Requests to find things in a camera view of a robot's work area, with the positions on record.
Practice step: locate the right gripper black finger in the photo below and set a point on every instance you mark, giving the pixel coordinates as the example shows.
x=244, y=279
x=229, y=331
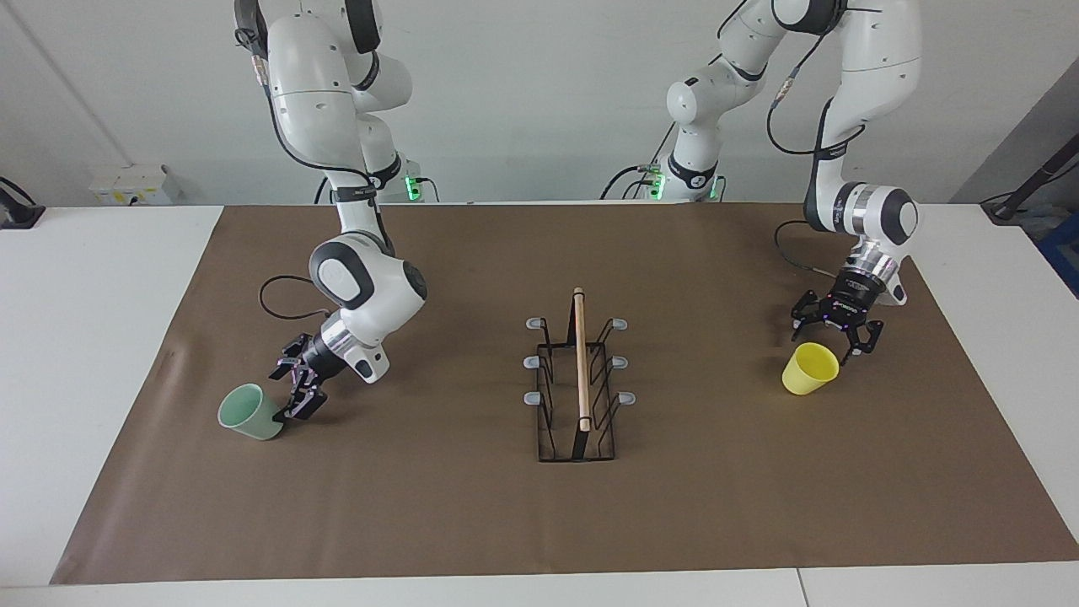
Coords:
x=291, y=358
x=306, y=398

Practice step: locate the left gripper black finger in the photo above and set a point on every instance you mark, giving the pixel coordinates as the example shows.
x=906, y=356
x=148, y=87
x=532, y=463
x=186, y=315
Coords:
x=809, y=316
x=864, y=341

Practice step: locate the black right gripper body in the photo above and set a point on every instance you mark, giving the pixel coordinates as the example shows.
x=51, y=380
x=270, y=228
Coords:
x=324, y=358

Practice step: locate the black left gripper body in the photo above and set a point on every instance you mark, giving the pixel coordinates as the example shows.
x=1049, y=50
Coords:
x=853, y=302

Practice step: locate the pale green plastic cup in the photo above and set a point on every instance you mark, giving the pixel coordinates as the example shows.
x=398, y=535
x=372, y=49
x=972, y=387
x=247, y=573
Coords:
x=257, y=423

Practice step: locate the yellow plastic cup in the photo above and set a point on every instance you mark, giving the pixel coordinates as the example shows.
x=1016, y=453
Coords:
x=805, y=375

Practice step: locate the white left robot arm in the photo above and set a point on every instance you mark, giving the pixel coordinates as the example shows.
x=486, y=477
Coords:
x=868, y=93

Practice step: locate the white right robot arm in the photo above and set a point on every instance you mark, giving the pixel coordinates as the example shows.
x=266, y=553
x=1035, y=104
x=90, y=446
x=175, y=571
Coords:
x=324, y=110

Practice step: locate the brown paper table mat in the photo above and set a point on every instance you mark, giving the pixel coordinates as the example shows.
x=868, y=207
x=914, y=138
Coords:
x=421, y=523

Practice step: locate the black stand pole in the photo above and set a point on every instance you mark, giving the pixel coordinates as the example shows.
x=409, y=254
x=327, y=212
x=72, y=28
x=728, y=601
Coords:
x=1033, y=181

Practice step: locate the blue crate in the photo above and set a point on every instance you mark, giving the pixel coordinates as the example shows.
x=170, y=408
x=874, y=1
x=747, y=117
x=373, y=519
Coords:
x=1064, y=253

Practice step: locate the white wall socket box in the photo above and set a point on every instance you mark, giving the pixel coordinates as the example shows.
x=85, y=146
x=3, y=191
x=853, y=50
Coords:
x=135, y=185

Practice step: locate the black clamp mount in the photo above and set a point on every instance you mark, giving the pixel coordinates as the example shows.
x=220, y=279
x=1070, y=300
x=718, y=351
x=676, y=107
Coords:
x=17, y=211

